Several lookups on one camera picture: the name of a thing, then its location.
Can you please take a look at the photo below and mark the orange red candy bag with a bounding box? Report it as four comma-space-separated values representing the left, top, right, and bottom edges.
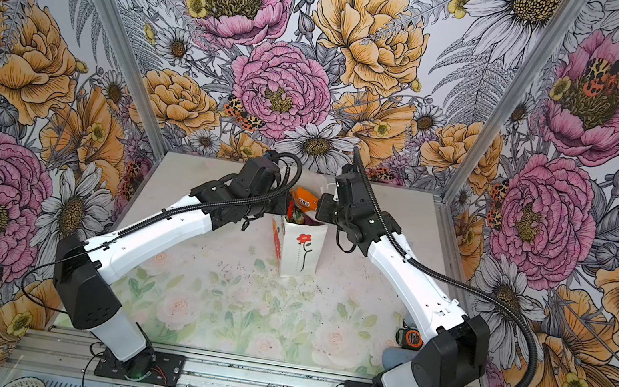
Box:
291, 187, 319, 213

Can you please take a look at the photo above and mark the white floral paper bag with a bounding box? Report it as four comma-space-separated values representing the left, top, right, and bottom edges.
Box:
272, 186, 328, 278

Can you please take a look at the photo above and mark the red yellow snack packet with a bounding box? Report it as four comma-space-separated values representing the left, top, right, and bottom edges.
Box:
287, 208, 306, 225

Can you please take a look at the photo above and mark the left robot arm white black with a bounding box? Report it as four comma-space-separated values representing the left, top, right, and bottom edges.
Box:
52, 151, 303, 381

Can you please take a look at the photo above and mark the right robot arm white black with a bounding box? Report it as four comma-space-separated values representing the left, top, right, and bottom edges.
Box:
317, 165, 490, 387

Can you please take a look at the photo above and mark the black orange tape measure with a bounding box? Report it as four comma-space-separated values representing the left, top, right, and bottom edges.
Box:
395, 327, 425, 351

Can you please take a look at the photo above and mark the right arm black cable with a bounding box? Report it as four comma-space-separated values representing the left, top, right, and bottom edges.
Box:
315, 146, 568, 387

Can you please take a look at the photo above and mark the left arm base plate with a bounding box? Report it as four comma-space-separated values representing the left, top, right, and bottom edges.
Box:
94, 348, 186, 387

